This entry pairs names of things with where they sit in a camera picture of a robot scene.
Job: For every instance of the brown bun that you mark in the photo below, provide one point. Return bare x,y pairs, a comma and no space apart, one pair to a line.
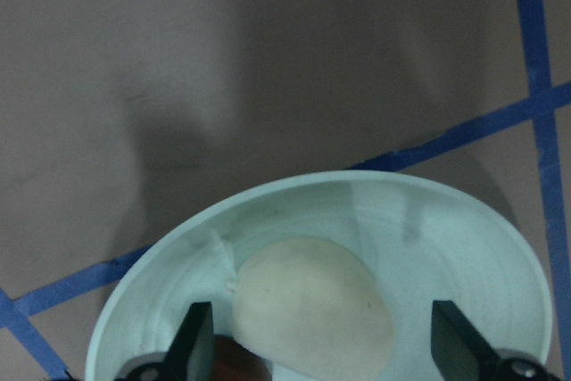
232,362

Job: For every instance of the white steamed bun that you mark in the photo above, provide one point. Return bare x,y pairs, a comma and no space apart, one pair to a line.
310,305

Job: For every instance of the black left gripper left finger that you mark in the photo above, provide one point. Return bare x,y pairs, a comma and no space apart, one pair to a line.
191,353

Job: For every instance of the light green plate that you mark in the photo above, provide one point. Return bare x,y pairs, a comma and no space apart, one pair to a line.
422,241

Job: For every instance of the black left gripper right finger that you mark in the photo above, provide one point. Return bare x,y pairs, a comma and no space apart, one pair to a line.
458,350

